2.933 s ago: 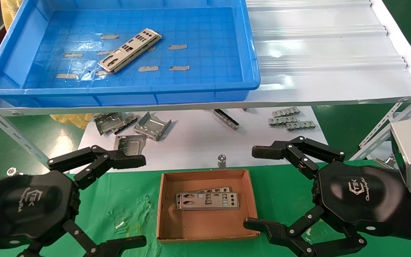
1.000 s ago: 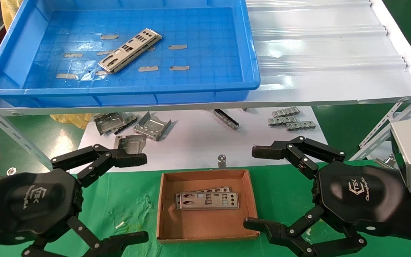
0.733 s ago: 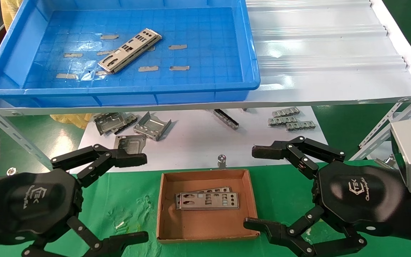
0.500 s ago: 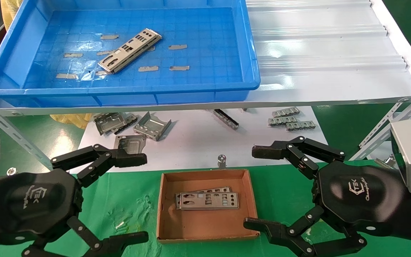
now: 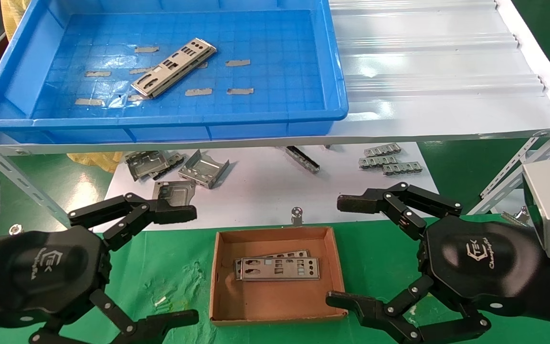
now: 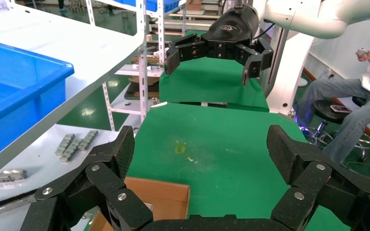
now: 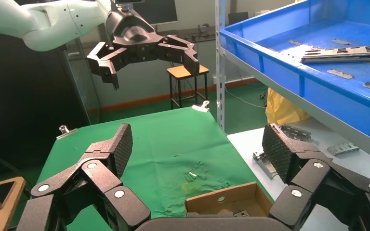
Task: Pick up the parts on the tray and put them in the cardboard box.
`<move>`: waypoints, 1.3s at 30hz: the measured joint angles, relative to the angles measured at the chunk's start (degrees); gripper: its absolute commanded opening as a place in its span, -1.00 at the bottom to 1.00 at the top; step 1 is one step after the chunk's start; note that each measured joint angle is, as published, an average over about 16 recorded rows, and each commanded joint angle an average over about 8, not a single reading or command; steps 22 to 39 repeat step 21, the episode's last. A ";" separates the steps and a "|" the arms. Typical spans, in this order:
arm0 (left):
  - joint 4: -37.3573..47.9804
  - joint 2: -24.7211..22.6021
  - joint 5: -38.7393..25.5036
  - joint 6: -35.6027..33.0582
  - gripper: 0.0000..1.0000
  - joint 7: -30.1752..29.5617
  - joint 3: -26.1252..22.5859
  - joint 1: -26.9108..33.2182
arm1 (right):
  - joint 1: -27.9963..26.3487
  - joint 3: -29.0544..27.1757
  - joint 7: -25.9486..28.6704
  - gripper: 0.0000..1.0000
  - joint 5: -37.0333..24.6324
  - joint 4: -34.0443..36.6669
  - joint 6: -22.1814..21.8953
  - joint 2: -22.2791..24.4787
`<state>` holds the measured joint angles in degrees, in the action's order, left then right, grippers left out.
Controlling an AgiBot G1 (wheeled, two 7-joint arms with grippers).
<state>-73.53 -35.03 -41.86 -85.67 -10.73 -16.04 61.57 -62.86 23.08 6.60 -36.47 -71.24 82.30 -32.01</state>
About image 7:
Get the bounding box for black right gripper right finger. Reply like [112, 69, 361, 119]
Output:
[261, 123, 370, 231]

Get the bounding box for small black monitor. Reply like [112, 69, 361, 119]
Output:
[228, 12, 250, 26]

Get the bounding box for yellow plastic bag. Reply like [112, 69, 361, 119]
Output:
[265, 88, 311, 126]

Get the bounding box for large grey metal bracket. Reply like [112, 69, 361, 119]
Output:
[278, 124, 312, 143]

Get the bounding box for black smartphone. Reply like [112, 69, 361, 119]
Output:
[0, 180, 17, 212]

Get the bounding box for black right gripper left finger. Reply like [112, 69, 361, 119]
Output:
[16, 123, 151, 231]

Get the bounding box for large black panel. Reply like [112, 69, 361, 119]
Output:
[0, 30, 92, 179]

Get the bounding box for clear acrylic panel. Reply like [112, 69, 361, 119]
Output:
[64, 38, 103, 126]

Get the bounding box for brown cardboard box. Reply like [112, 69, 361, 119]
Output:
[184, 181, 274, 218]

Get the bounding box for flat grey metal bracket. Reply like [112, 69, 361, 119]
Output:
[252, 151, 279, 181]

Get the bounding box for white shelf board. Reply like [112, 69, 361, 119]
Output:
[227, 117, 370, 231]

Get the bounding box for green tablecloth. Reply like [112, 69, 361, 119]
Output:
[33, 106, 275, 231]

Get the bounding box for wooden stool black legs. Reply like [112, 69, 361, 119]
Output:
[167, 64, 210, 110]

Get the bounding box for small ridged metal bracket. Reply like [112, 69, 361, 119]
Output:
[328, 141, 361, 157]

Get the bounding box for brown wooden board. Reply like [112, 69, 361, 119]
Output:
[0, 176, 26, 231]

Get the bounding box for silver binder clip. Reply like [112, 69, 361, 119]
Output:
[56, 124, 79, 141]
[191, 100, 211, 113]

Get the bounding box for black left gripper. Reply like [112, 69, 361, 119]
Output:
[86, 9, 201, 91]

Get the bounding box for long metal slide rail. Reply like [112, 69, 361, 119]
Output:
[301, 44, 370, 64]

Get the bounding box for large black monitor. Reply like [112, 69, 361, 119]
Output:
[133, 0, 179, 26]

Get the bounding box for dark desk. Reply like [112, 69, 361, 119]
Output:
[154, 27, 218, 44]

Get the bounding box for blue plastic tray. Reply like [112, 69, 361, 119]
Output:
[219, 0, 370, 149]

